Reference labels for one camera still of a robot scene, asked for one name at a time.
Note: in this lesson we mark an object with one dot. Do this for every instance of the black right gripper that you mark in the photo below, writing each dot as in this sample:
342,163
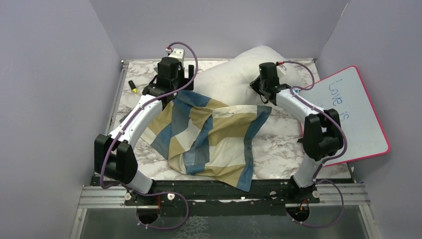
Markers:
254,85

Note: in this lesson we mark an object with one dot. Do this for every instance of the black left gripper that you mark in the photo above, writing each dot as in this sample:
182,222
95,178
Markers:
184,80

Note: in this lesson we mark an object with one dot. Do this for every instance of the white pillow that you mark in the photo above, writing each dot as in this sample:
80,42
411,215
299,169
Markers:
229,82

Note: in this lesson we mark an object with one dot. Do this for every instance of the blue yellow patchwork pillowcase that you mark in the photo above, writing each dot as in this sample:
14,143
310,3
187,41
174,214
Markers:
200,136

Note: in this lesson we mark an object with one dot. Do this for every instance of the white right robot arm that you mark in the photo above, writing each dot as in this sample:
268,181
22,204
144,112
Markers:
323,138

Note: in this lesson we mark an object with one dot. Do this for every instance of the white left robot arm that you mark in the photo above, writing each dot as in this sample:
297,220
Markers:
113,153

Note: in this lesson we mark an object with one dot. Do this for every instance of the yellow black marker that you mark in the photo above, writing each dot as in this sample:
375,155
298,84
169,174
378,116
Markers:
133,87

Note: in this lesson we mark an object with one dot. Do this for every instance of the pink framed whiteboard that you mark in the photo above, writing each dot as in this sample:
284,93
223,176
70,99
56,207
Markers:
345,92

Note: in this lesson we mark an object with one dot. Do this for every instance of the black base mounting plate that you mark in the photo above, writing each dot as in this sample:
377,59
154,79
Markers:
180,210

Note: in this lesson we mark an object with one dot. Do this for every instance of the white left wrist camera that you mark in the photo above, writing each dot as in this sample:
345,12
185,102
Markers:
176,53

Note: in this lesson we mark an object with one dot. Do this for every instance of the aluminium table edge rail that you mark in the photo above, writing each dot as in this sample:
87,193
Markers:
117,96

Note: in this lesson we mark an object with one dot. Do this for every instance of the aluminium front rail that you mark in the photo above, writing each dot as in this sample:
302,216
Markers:
119,197

